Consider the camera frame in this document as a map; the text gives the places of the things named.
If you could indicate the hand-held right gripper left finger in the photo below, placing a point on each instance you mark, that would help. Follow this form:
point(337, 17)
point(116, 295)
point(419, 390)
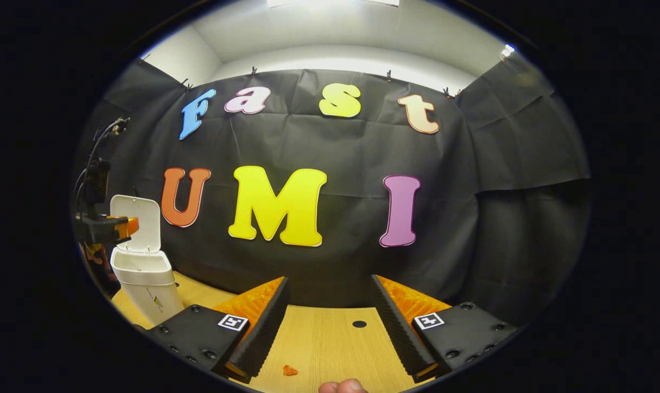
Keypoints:
point(267, 322)

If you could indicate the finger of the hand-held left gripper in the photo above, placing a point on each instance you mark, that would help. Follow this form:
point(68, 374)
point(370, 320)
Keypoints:
point(117, 229)

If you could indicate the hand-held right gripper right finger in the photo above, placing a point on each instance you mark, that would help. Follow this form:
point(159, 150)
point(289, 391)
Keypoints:
point(398, 327)

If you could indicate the white desktop garbage bin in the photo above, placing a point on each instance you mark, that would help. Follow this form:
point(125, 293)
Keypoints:
point(144, 267)

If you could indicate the orange paper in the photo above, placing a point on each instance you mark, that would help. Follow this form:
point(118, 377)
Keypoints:
point(290, 370)

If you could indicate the wooden desktop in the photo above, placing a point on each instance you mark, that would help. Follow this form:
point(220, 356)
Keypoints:
point(330, 344)

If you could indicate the black round desk grommet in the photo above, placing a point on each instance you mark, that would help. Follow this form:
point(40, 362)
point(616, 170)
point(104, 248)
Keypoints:
point(359, 323)

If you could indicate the black backdrop cloth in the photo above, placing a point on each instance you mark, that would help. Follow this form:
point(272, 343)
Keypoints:
point(357, 153)

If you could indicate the white ceiling light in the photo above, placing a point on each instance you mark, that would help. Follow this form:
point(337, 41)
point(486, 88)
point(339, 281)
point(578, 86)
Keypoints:
point(330, 3)

